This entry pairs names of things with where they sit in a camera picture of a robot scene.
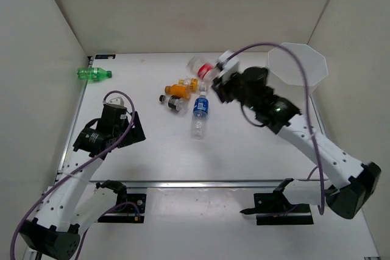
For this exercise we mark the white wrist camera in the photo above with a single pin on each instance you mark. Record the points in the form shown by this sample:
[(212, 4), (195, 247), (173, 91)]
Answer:
[(226, 66), (114, 101)]

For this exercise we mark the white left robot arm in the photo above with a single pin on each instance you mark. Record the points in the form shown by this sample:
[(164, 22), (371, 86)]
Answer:
[(57, 223)]

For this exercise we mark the white octagonal bin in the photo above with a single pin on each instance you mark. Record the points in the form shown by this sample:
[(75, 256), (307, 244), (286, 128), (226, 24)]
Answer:
[(298, 65)]

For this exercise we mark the yellow label clear bottle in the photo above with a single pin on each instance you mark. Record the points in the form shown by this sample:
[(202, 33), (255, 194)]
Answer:
[(195, 85)]

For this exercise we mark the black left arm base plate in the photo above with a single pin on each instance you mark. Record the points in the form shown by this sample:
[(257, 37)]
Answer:
[(129, 210)]

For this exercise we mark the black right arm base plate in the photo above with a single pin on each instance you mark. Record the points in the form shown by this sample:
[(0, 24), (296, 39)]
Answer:
[(270, 212)]

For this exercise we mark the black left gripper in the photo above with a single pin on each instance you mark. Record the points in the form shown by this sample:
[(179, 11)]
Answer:
[(134, 134)]

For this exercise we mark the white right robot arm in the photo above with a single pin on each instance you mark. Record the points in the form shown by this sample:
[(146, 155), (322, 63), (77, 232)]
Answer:
[(350, 182)]

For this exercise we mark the black label water bottle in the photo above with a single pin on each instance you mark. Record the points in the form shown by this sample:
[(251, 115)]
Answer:
[(176, 105)]

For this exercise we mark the dark table corner label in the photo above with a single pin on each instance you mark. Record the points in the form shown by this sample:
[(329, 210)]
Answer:
[(104, 56)]

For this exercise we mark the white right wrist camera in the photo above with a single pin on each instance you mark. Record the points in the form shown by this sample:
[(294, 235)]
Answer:
[(226, 66)]

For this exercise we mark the red label cola bottle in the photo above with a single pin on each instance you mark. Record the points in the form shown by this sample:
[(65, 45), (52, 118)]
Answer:
[(203, 70)]

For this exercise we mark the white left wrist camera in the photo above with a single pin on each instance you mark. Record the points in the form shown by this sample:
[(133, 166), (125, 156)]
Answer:
[(114, 101)]

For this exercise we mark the green plastic bottle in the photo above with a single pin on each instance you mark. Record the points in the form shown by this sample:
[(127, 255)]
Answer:
[(93, 74)]

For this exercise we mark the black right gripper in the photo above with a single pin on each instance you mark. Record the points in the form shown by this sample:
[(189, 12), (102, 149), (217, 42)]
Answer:
[(222, 89)]

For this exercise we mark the blue label water bottle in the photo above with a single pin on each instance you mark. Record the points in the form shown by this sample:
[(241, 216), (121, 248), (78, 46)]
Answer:
[(199, 116)]

